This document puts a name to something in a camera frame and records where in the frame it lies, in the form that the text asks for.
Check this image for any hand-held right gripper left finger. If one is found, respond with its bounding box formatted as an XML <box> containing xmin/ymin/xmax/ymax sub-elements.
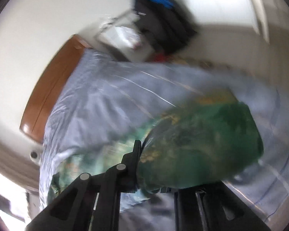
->
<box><xmin>25</xmin><ymin>140</ymin><xmax>142</xmax><ymax>231</ymax></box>

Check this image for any light blue striped bed sheet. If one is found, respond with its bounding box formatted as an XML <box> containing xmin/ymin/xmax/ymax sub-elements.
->
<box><xmin>38</xmin><ymin>49</ymin><xmax>289</xmax><ymax>224</ymax></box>

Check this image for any white bedside table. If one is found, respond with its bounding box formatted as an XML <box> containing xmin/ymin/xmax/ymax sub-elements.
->
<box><xmin>94</xmin><ymin>10</ymin><xmax>159</xmax><ymax>63</ymax></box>

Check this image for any beige curtain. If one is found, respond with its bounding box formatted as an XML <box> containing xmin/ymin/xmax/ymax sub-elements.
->
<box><xmin>0</xmin><ymin>134</ymin><xmax>41</xmax><ymax>193</ymax></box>

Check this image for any wooden headboard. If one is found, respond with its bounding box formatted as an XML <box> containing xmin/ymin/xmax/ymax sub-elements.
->
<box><xmin>19</xmin><ymin>35</ymin><xmax>92</xmax><ymax>145</ymax></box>

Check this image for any green patterned garment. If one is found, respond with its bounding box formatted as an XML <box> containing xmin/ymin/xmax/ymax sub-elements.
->
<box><xmin>48</xmin><ymin>90</ymin><xmax>264</xmax><ymax>212</ymax></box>

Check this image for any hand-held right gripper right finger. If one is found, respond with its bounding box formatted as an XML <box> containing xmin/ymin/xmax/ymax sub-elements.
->
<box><xmin>159</xmin><ymin>180</ymin><xmax>272</xmax><ymax>231</ymax></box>

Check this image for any red item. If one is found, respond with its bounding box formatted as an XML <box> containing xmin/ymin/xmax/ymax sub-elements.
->
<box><xmin>153</xmin><ymin>53</ymin><xmax>169</xmax><ymax>63</ymax></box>

